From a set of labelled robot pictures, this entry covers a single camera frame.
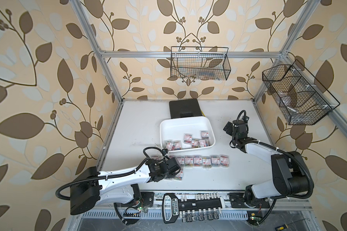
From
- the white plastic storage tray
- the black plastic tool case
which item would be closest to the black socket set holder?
the white plastic storage tray

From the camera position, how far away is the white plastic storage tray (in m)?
0.93

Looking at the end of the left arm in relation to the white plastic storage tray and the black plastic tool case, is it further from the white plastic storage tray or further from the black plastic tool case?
the black plastic tool case

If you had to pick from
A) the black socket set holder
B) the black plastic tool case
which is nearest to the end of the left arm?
the black socket set holder

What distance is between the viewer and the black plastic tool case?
107 centimetres

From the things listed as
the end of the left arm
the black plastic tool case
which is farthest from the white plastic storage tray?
the end of the left arm

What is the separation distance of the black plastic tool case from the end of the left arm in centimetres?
45
